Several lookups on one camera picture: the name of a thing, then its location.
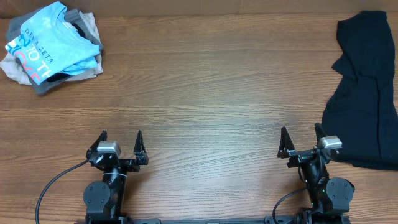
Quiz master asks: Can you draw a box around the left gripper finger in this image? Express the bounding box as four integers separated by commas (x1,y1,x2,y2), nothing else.
134,130,146,157
87,130,108,152

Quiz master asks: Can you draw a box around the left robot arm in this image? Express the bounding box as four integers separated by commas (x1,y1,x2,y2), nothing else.
83,130,149,223

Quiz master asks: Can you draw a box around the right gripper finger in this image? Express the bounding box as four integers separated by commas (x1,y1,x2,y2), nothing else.
278,126,295,156
314,123,326,146

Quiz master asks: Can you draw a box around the grey folded garment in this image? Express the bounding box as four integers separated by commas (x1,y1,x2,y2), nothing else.
6,9,103,95

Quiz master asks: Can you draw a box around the black t-shirt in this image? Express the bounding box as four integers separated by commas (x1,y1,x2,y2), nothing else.
322,11,397,170

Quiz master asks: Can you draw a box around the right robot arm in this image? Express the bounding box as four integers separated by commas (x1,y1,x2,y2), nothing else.
272,123,355,224

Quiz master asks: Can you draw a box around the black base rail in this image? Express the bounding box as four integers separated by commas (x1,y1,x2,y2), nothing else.
74,215,352,224

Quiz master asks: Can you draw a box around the beige folded garment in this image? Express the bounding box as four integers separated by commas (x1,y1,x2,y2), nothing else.
1,12,103,85

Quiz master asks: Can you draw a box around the light blue printed t-shirt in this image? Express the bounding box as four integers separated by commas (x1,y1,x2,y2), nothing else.
5,1,100,85

